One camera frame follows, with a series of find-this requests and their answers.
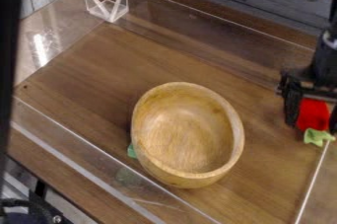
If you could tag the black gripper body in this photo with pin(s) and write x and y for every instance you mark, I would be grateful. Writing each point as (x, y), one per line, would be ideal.
(300, 79)

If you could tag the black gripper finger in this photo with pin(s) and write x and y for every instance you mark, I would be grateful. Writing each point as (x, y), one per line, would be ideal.
(334, 121)
(292, 96)

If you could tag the red plush strawberry toy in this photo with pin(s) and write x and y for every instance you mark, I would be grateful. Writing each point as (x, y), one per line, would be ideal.
(314, 122)

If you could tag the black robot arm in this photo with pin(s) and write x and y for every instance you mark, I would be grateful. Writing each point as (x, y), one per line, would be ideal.
(324, 60)

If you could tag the wooden brown bowl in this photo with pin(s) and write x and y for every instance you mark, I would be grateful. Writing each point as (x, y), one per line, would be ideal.
(187, 134)

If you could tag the green block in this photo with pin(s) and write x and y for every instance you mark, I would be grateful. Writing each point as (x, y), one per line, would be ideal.
(132, 152)

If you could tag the black clamp base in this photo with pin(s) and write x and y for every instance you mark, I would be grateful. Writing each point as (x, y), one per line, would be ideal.
(43, 212)

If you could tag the clear acrylic corner bracket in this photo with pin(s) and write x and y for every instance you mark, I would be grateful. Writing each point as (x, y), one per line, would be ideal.
(110, 10)

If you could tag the clear acrylic tray wall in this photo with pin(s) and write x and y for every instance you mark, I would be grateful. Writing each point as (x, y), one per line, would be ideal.
(86, 70)

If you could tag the black frame post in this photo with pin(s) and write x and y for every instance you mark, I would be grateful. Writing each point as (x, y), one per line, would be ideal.
(10, 25)

